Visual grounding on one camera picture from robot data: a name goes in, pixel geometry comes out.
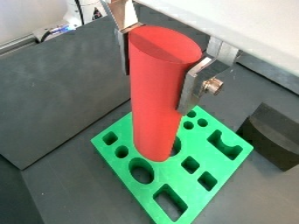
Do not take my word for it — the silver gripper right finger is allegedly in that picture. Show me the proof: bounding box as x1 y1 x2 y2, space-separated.
177 37 239 116

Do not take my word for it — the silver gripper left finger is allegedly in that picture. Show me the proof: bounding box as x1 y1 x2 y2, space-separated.
107 0 143 75

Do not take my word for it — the red oval cylinder peg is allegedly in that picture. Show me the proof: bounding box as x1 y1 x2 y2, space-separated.
129 25 202 162

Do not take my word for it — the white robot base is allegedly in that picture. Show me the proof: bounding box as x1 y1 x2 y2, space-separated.
63 0 107 30

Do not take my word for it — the black block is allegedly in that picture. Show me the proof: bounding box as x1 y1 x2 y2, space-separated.
238 103 299 172

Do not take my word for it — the large grey foam mat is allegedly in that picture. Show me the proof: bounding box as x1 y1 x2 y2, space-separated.
0 17 130 170

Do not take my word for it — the green shape sorting board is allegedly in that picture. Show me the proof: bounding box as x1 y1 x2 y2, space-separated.
91 107 253 224

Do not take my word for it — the aluminium rail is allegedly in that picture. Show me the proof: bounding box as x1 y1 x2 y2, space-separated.
0 34 36 56

